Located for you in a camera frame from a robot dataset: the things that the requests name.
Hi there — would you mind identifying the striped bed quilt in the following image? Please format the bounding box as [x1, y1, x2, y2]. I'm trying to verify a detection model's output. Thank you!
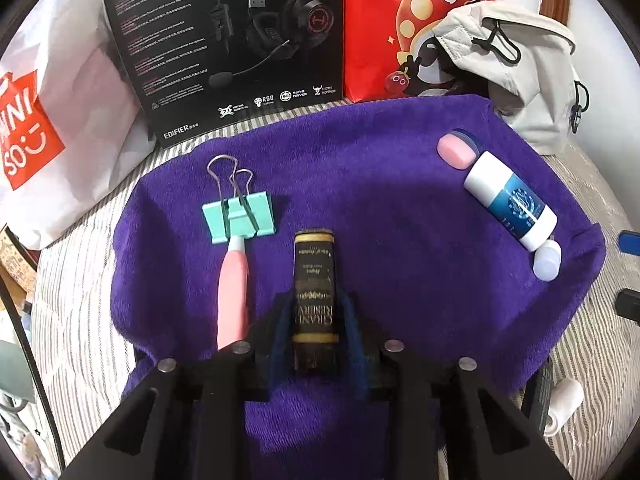
[25, 141, 639, 479]

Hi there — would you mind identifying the white Miniso plastic bag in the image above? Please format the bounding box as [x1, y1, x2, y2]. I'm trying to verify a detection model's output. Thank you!
[1, 0, 155, 250]

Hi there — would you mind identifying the blue white round bottle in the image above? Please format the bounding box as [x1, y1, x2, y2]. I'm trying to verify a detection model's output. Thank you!
[463, 151, 558, 252]

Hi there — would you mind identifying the red paper shopping bag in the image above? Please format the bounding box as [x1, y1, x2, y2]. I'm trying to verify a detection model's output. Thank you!
[344, 0, 480, 102]

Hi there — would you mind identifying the purple towel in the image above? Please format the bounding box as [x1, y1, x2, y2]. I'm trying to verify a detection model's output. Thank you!
[111, 96, 605, 479]

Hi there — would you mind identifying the small white cylinder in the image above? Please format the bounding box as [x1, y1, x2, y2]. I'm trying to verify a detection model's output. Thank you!
[544, 377, 585, 438]

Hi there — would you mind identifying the patterned brown notebook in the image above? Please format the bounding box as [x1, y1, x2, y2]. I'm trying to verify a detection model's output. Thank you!
[1, 226, 38, 292]

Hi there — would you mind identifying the black gold lighter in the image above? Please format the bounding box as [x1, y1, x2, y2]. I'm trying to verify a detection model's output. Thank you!
[292, 229, 340, 374]

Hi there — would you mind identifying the teal binder clip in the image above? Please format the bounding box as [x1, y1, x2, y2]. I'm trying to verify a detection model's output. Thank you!
[202, 154, 276, 245]

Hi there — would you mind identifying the small white cap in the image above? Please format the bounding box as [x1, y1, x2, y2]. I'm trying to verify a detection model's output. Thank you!
[533, 240, 562, 282]

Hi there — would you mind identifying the pink blue small case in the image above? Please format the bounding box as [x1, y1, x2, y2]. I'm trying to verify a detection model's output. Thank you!
[436, 129, 482, 170]

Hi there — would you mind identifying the left black cable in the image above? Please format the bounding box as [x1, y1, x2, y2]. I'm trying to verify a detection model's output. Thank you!
[0, 274, 66, 470]

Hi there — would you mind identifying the pink white highlighter pen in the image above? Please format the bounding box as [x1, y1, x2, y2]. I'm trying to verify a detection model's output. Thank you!
[217, 236, 250, 350]

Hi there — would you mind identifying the grey Nike waist bag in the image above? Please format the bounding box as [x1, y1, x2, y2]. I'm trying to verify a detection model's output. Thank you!
[434, 0, 590, 156]

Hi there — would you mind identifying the black headset box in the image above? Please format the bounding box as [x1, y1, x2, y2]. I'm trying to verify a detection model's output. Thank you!
[104, 0, 344, 148]

